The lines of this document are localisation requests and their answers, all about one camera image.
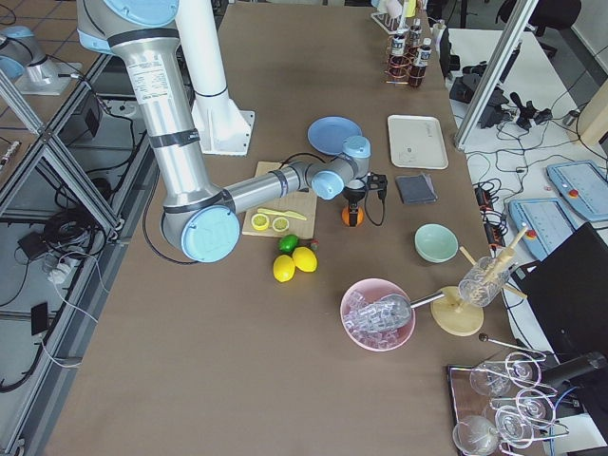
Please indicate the wine glass rack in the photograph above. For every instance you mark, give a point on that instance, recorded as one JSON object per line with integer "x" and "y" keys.
{"x": 503, "y": 406}

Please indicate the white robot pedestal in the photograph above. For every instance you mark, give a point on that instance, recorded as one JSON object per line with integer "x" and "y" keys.
{"x": 223, "y": 128}

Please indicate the metal ice scoop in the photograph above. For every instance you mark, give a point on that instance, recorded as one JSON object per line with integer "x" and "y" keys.
{"x": 399, "y": 306}

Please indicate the orange mandarin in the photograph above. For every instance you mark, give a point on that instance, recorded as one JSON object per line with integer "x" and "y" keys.
{"x": 361, "y": 216}

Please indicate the blue round plate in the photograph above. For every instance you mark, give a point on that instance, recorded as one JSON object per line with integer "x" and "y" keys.
{"x": 326, "y": 135}

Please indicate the black monitor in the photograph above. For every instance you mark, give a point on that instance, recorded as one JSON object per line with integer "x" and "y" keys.
{"x": 567, "y": 292}

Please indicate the aluminium frame post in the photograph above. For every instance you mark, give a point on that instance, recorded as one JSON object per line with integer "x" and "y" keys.
{"x": 522, "y": 11}

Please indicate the grey folded cloth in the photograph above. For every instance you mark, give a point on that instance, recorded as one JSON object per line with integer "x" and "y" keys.
{"x": 416, "y": 189}

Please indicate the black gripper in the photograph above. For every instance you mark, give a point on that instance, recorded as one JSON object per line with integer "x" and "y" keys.
{"x": 352, "y": 195}

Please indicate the copper wire bottle rack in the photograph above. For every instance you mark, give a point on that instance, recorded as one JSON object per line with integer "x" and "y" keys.
{"x": 407, "y": 60}

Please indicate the wooden cutting board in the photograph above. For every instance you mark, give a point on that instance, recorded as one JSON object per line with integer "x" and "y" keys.
{"x": 304, "y": 203}

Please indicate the pink bowl of ice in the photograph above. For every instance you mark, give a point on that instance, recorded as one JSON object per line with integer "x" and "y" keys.
{"x": 359, "y": 296}

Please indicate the dark bottle white cap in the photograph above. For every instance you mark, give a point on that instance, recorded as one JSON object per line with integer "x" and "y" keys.
{"x": 419, "y": 64}

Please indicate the lemon slice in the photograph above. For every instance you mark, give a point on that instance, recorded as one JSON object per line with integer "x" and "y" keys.
{"x": 280, "y": 224}
{"x": 260, "y": 222}

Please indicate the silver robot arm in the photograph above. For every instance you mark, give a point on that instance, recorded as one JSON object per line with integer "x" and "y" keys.
{"x": 171, "y": 53}

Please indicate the green lime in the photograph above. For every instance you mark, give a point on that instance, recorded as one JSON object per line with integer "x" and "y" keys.
{"x": 288, "y": 243}

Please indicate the cream rabbit tray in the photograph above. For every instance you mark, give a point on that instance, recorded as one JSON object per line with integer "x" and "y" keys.
{"x": 416, "y": 142}

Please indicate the wooden cup stand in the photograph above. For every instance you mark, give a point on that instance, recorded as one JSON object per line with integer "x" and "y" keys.
{"x": 457, "y": 317}

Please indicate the blue teach pendant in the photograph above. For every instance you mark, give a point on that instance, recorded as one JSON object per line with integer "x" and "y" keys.
{"x": 583, "y": 187}
{"x": 548, "y": 224}

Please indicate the mint green bowl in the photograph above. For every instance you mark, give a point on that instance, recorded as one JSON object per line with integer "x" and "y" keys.
{"x": 435, "y": 243}

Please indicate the yellow plastic knife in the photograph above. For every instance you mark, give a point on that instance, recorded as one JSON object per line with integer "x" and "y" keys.
{"x": 287, "y": 214}

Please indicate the clear glass cup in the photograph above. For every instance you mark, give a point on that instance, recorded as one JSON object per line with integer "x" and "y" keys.
{"x": 478, "y": 290}

